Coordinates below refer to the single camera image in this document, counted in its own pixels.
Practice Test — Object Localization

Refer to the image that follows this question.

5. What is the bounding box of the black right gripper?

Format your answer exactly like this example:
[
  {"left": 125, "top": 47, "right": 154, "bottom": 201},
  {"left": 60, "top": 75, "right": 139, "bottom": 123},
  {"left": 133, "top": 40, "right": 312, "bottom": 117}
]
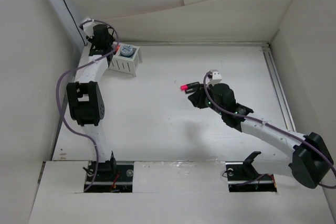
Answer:
[{"left": 188, "top": 82, "right": 225, "bottom": 115}]

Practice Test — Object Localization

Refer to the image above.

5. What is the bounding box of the purple cap black highlighter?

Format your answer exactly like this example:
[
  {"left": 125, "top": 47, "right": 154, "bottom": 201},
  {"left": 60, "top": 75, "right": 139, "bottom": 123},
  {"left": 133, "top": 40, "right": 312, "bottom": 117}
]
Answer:
[{"left": 185, "top": 88, "right": 196, "bottom": 94}]

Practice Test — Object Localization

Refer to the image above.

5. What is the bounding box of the pink cap black highlighter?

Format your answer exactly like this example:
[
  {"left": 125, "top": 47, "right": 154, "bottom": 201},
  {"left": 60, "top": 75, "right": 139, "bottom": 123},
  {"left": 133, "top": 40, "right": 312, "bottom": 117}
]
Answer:
[{"left": 180, "top": 82, "right": 199, "bottom": 91}]

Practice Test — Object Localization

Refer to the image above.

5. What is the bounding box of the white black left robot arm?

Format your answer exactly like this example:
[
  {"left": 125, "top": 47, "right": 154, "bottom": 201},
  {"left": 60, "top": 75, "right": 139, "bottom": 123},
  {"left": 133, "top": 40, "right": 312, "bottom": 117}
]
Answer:
[{"left": 66, "top": 20, "right": 117, "bottom": 180}]

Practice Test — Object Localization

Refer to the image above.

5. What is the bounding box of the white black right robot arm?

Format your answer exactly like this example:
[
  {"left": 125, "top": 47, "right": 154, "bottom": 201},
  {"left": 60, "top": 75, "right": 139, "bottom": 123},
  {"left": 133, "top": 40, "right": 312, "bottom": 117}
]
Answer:
[{"left": 188, "top": 83, "right": 335, "bottom": 189}]

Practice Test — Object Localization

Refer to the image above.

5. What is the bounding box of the white slotted organizer box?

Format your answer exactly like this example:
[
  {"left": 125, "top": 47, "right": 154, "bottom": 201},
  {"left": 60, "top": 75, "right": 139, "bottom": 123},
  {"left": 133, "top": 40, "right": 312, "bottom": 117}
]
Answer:
[{"left": 109, "top": 43, "right": 142, "bottom": 77}]

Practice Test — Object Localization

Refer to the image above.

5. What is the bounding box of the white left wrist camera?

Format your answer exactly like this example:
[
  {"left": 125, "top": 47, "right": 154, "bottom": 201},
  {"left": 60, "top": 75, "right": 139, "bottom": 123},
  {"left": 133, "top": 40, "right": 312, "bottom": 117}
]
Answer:
[{"left": 79, "top": 17, "right": 96, "bottom": 38}]

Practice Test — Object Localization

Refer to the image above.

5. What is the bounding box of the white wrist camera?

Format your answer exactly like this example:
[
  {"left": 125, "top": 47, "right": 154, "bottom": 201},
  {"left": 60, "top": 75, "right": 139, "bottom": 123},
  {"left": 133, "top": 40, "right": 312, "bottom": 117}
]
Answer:
[
  {"left": 79, "top": 17, "right": 96, "bottom": 38},
  {"left": 206, "top": 70, "right": 223, "bottom": 85}
]

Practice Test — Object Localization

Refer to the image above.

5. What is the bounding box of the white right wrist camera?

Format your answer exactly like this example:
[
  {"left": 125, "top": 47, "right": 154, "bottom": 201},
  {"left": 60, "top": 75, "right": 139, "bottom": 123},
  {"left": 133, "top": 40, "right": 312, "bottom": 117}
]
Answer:
[{"left": 206, "top": 70, "right": 223, "bottom": 85}]

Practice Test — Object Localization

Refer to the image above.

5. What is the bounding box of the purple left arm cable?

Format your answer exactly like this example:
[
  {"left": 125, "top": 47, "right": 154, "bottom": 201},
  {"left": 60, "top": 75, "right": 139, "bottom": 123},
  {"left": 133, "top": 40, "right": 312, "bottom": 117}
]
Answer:
[{"left": 56, "top": 19, "right": 120, "bottom": 190}]

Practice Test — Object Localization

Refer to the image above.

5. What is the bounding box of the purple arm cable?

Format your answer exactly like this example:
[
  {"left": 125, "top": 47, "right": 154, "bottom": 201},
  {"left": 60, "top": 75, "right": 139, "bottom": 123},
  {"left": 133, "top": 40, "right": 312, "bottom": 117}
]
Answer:
[
  {"left": 203, "top": 72, "right": 336, "bottom": 189},
  {"left": 56, "top": 19, "right": 120, "bottom": 190}
]

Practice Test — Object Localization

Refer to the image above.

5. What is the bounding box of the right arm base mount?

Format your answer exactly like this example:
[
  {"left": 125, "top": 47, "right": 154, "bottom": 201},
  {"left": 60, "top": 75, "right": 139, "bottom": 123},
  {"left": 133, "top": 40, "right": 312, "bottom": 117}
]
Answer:
[{"left": 222, "top": 151, "right": 277, "bottom": 193}]

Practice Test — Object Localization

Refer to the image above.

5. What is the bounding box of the aluminium rail right edge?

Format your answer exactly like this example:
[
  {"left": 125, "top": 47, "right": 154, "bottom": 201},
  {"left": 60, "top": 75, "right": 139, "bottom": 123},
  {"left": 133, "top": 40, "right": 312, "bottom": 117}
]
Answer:
[{"left": 261, "top": 43, "right": 297, "bottom": 132}]

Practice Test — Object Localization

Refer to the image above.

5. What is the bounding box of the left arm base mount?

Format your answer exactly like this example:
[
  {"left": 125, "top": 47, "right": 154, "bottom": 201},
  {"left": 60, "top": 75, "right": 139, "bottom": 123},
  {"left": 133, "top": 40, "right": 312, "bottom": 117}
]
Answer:
[{"left": 83, "top": 153, "right": 134, "bottom": 193}]

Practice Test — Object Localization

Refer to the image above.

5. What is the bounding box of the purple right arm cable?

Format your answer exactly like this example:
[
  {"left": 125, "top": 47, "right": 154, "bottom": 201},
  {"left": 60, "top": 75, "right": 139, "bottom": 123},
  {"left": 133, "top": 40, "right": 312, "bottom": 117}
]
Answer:
[{"left": 203, "top": 72, "right": 336, "bottom": 189}]

